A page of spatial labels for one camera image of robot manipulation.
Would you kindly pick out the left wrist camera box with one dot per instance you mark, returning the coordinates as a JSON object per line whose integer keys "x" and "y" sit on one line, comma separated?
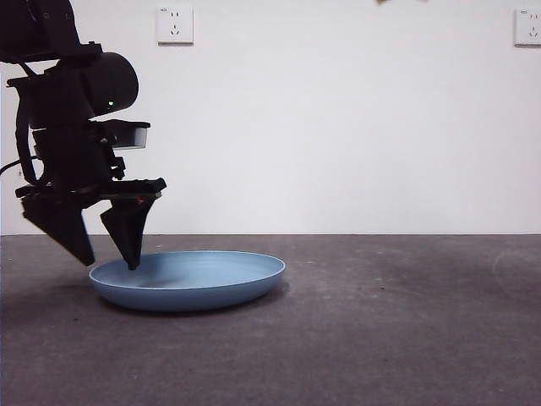
{"x": 135, "y": 135}

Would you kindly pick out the white wall power socket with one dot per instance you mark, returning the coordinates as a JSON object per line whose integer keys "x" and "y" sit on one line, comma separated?
{"x": 528, "y": 27}
{"x": 175, "y": 25}

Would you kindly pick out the light blue round plate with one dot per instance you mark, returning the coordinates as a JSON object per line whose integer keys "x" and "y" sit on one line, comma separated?
{"x": 203, "y": 275}

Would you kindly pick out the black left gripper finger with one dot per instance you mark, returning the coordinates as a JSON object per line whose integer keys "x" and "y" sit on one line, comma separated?
{"x": 63, "y": 228}
{"x": 129, "y": 228}

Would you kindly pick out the yellow sponge with green scourer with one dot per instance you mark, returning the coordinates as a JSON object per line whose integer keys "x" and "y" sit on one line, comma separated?
{"x": 384, "y": 1}

